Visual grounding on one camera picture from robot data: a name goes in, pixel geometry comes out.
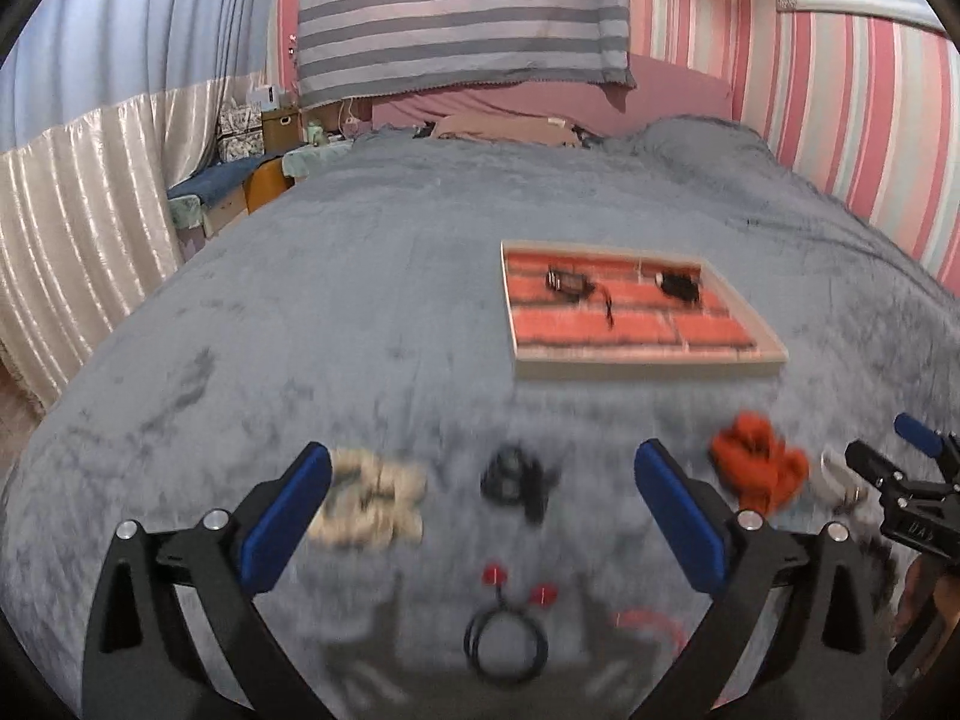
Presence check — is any white strap wristwatch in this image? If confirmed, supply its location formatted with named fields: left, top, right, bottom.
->
left=811, top=447, right=869, bottom=514

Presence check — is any orange fabric scrunchie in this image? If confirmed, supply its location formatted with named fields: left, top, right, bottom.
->
left=709, top=411, right=811, bottom=517

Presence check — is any black tie with red cherries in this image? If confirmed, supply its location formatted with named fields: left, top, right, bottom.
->
left=462, top=562, right=558, bottom=689

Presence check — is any brick-pattern jewelry tray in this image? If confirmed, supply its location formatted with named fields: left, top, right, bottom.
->
left=500, top=241, right=789, bottom=380

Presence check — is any person's right hand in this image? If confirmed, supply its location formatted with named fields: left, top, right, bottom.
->
left=893, top=556, right=939, bottom=639

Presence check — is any black beaded scrunchie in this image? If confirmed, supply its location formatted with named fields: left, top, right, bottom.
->
left=654, top=271, right=701, bottom=305

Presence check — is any grey plush bed blanket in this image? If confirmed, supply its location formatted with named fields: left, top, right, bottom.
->
left=2, top=117, right=958, bottom=718

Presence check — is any cream pleated curtain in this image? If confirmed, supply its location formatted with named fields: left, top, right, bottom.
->
left=2, top=73, right=263, bottom=408

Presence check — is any pink bed headboard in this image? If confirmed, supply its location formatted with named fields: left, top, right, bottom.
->
left=371, top=54, right=734, bottom=137

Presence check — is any blue cushioned bedside bench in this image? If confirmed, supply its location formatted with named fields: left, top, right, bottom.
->
left=167, top=154, right=295, bottom=242

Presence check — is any beige folded cloth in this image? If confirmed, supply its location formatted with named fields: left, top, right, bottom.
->
left=431, top=112, right=583, bottom=148

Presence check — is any brown cardboard storage box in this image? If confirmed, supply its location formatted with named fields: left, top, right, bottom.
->
left=260, top=107, right=302, bottom=153

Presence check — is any grey striped pillow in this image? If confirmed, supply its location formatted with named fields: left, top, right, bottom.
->
left=296, top=0, right=633, bottom=107

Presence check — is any red string on blanket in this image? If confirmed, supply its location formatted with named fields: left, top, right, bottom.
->
left=613, top=608, right=689, bottom=653

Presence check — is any black leather braided bracelet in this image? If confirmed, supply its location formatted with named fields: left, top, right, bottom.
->
left=543, top=266, right=617, bottom=329

